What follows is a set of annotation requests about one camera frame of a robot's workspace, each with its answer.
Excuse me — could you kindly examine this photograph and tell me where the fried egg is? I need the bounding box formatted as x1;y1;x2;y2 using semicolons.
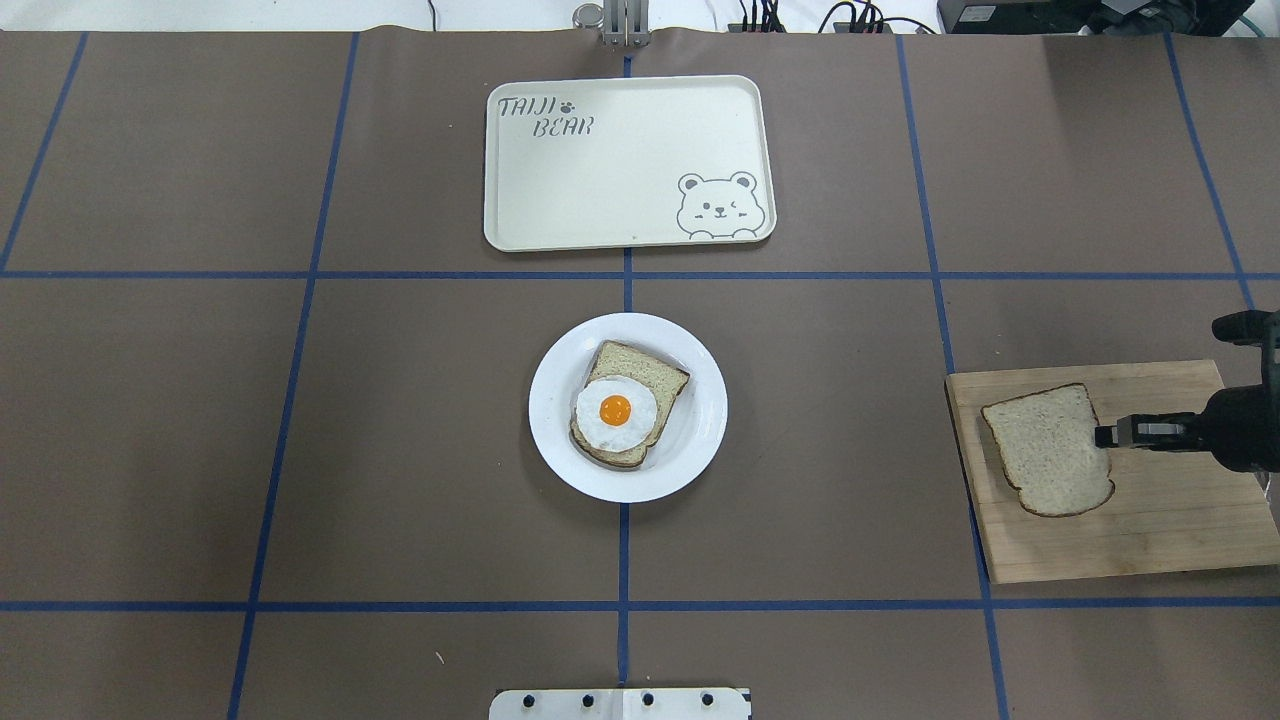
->
573;375;658;454

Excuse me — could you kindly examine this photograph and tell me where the cream bear tray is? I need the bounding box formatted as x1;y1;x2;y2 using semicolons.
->
483;76;777;252

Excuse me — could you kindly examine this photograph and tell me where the white pedestal column base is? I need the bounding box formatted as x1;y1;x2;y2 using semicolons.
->
488;687;753;719

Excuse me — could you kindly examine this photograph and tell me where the wooden cutting board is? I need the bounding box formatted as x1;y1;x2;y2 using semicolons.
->
946;360;1279;584

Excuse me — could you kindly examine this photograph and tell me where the white round plate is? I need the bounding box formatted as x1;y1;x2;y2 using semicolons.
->
527;313;730;503

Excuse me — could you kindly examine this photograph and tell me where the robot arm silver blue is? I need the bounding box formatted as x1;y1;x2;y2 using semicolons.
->
1094;386;1279;473

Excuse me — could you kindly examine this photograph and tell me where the bread slice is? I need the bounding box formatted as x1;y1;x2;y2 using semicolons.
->
980;383;1115;518
570;340;690;469

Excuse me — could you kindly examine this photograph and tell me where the aluminium frame post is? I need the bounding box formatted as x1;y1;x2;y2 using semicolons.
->
571;0;652;47

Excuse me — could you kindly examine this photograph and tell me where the bread slice under egg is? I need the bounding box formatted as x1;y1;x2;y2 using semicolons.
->
570;340;690;469

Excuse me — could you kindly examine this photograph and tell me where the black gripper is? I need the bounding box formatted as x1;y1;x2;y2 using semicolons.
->
1094;413;1206;454

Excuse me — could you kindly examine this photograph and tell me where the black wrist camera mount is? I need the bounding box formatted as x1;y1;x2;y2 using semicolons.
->
1211;310;1279;392

